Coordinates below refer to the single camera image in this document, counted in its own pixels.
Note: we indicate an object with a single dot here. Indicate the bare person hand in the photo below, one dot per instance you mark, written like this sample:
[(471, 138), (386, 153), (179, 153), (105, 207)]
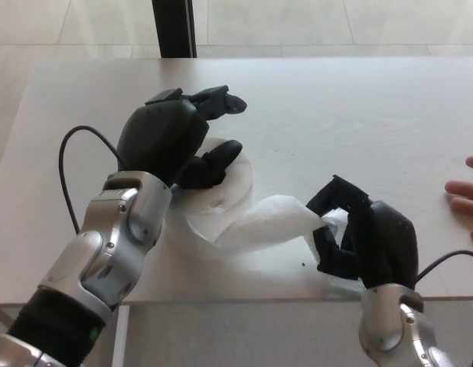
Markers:
[(468, 195)]

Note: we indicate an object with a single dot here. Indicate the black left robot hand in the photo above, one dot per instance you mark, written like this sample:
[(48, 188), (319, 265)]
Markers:
[(160, 137)]

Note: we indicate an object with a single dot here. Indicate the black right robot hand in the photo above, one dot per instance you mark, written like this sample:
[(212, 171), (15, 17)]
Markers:
[(389, 248)]

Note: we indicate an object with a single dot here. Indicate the white toilet paper roll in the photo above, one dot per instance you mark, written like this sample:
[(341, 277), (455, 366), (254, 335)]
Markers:
[(236, 183)]

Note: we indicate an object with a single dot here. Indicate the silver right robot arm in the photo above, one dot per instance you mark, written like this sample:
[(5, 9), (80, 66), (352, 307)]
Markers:
[(393, 325)]

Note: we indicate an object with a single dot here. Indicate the white straight table leg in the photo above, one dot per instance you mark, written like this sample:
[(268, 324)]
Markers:
[(121, 340)]

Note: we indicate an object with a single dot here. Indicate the black window frame post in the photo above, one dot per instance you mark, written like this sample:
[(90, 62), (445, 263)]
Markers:
[(173, 28)]

